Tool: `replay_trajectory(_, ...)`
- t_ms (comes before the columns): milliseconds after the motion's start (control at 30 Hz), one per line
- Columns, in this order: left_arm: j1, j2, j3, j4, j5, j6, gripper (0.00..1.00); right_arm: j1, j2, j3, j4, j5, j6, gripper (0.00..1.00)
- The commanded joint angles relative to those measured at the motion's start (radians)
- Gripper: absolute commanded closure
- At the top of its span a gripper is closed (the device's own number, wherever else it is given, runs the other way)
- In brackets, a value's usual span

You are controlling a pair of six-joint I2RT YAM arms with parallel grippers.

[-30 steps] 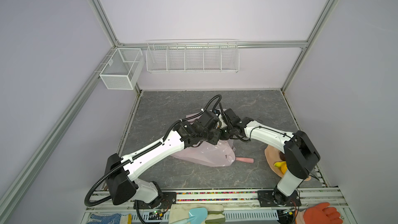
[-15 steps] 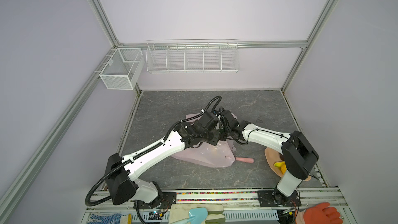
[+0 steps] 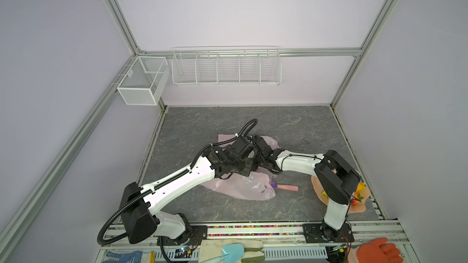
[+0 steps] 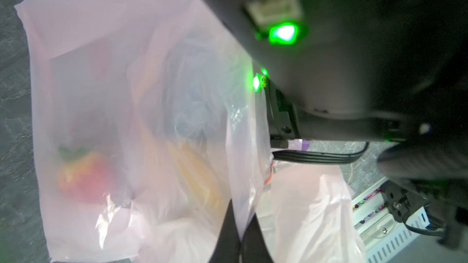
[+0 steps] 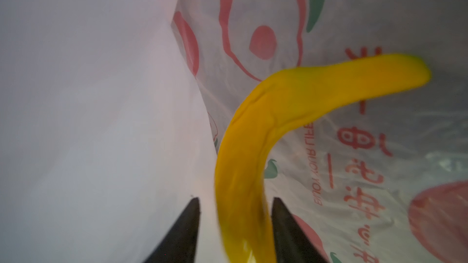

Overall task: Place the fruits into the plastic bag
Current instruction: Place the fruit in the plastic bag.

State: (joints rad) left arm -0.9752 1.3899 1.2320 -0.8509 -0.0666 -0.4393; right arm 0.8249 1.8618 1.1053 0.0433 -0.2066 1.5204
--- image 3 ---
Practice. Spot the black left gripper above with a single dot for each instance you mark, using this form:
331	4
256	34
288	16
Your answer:
247	171

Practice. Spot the pink printed plastic bag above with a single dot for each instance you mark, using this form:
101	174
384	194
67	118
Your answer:
257	186

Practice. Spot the yellow banana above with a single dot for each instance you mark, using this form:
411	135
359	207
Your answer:
361	187

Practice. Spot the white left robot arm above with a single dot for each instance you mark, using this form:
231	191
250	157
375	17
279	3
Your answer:
140	214

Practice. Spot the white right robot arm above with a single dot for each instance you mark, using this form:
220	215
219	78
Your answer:
337	177

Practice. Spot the teal plastic trowel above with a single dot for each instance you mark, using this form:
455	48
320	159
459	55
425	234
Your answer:
231	253

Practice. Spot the beige work glove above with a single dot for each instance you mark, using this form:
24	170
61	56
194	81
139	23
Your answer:
253	250

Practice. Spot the beige wavy fruit plate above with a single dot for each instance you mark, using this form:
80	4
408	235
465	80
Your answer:
357	202

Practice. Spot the blue knitted glove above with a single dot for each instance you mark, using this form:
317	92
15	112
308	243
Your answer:
126	257

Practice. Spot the orange rubber glove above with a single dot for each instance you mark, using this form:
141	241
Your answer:
376	251

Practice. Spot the purple scoop pink handle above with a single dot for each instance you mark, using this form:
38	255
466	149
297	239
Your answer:
291	188

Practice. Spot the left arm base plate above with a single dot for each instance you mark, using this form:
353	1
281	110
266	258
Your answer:
195	235

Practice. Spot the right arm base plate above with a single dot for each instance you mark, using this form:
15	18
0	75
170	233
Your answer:
314	232

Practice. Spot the long white wire shelf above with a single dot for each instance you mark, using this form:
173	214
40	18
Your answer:
227	66

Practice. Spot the small white wire basket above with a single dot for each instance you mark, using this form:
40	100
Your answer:
144	81

